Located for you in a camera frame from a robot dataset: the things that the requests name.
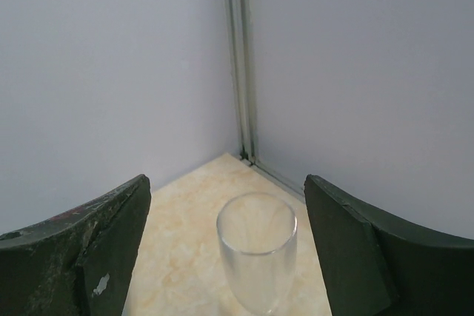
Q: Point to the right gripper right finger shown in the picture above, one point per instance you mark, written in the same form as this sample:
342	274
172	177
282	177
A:
376	263

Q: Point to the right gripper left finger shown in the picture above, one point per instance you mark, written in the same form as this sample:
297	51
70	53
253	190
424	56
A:
79	262

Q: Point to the clear champagne glass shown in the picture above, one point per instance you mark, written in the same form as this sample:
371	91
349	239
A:
257	237

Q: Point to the right corner aluminium post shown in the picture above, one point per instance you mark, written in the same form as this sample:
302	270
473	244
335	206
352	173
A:
240	34

